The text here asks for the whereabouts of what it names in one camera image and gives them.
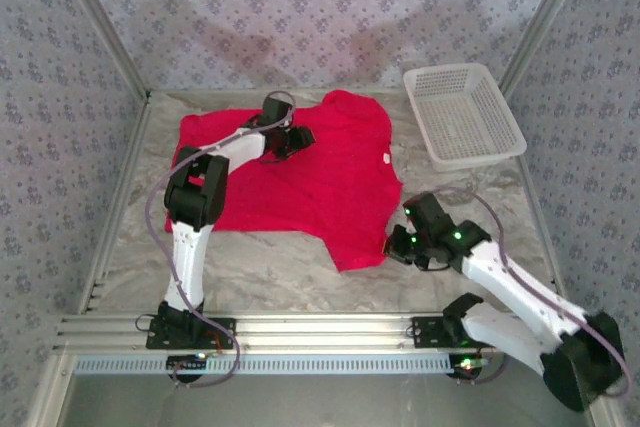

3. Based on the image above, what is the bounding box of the aluminium frame post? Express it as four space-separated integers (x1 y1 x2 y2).
49 0 154 101
498 0 600 96

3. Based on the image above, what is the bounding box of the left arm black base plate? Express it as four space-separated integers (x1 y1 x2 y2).
145 316 237 350

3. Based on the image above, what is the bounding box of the left black controller board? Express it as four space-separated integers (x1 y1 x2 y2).
166 354 210 382

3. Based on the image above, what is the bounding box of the aluminium mounting rail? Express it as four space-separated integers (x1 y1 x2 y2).
49 311 599 351

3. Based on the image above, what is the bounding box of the right black controller board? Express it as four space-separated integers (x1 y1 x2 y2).
447 354 489 382

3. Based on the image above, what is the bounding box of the aluminium table side rail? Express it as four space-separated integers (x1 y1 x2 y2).
514 155 572 313
77 91 154 316

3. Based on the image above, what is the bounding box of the grey slotted cable duct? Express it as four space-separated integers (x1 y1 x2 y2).
73 352 464 376

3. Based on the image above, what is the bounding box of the black controller board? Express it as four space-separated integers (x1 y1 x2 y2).
166 354 210 382
447 354 489 382

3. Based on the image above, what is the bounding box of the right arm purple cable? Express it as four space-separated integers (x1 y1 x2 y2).
432 186 630 401

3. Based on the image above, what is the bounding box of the white perforated plastic basket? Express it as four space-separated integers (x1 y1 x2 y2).
402 62 529 172

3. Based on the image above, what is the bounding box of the red t-shirt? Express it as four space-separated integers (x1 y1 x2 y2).
164 89 405 274

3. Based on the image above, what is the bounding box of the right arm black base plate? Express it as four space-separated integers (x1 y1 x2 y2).
412 315 504 350

